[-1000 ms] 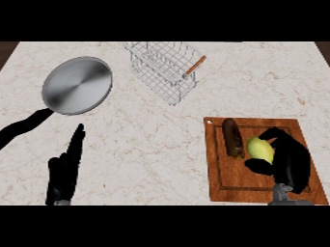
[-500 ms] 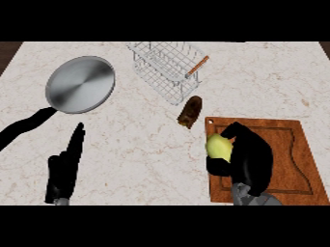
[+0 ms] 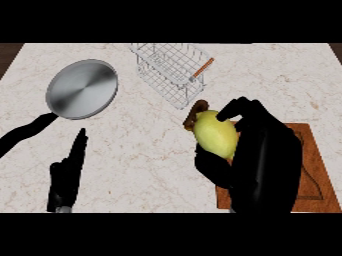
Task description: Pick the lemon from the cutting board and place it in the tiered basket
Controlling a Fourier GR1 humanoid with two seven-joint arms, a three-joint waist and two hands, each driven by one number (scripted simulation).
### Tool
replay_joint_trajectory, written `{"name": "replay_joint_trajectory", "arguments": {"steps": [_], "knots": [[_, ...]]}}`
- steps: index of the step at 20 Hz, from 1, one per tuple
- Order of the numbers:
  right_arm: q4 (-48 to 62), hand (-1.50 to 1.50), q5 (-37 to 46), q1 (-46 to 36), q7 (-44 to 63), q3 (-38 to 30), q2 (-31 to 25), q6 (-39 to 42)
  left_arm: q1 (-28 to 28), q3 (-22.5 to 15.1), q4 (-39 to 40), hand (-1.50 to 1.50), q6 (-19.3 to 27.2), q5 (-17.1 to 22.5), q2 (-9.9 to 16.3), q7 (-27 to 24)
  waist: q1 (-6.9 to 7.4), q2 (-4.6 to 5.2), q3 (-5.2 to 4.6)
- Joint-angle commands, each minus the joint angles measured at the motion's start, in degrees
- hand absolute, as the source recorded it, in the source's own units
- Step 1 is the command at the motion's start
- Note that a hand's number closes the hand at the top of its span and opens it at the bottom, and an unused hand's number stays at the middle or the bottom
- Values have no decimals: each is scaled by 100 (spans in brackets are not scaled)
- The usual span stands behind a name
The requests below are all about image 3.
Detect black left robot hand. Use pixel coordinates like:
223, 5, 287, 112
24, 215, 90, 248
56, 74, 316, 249
46, 127, 90, 213

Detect silver frying pan black handle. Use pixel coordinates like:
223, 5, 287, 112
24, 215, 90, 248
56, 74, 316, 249
0, 58, 120, 174

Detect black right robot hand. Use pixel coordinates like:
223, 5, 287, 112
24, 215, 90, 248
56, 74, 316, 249
194, 96, 304, 214

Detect white wire tiered basket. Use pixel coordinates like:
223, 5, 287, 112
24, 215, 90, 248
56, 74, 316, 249
129, 43, 217, 111

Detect brown wooden cutting board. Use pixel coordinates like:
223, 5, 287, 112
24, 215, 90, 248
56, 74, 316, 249
214, 122, 342, 214

